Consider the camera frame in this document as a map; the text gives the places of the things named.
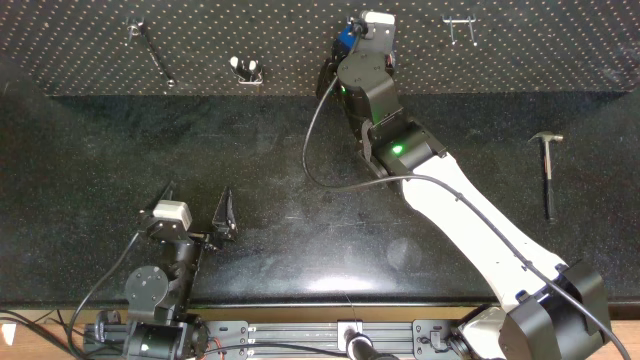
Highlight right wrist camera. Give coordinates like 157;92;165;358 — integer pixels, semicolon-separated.
358;10;397;54

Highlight roll of blue tape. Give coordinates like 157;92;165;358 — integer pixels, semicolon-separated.
333;24;359;57

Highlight thin black cable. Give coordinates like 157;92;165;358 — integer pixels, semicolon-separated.
0;308;84;360

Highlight hammer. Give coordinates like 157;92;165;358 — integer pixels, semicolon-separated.
527;130;565;224

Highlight black pegboard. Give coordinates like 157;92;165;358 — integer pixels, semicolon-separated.
0;0;640;97

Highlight wrench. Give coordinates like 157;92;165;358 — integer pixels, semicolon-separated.
127;17;178;90

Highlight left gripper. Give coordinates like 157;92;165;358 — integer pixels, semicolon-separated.
138;180;240;253

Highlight black and white pliers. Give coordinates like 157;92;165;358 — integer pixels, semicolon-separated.
228;54;264;84

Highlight mounting rail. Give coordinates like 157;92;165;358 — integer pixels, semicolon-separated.
82;309;469;360

